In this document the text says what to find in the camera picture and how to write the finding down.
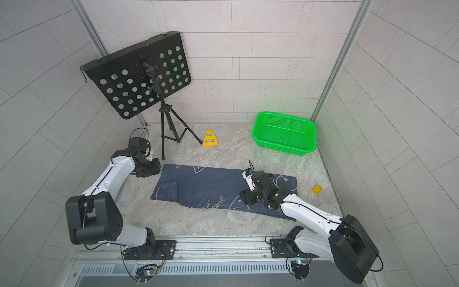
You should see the blue patterned pillowcase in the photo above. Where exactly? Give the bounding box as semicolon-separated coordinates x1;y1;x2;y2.
150;164;293;221

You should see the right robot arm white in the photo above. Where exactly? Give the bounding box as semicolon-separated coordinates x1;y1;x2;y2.
240;168;380;284

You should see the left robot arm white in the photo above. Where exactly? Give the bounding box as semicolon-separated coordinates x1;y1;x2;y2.
65;137;160;260

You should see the small yellow flat card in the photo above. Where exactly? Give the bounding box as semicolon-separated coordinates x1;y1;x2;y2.
311;185;323;194

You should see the green plastic basket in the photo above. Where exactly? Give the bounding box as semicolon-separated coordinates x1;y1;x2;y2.
252;112;317;156

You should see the yellow triangular plastic block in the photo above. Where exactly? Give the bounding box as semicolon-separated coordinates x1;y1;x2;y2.
203;130;219;147

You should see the right base circuit board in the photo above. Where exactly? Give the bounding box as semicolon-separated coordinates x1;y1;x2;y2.
285;258;311;281

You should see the base circuit board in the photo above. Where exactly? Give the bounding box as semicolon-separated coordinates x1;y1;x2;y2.
285;258;311;281
134;264;162;285

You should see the black music stand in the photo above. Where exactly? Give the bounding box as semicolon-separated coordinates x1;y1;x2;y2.
80;31;191;143

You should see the left base circuit board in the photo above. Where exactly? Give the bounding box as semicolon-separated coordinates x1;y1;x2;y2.
134;264;162;285

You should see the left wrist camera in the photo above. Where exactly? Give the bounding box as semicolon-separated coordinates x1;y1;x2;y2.
242;168;255;191

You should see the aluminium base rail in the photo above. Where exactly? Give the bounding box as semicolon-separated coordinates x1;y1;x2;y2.
63;236;371;287

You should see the metal corner frame post left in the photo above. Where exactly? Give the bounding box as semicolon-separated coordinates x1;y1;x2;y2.
69;1;153;127

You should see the metal corner frame post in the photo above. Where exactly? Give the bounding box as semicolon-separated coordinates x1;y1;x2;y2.
69;1;153;127
311;0;373;123

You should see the metal corner frame post right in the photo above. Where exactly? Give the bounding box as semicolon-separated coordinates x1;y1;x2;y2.
311;0;373;123

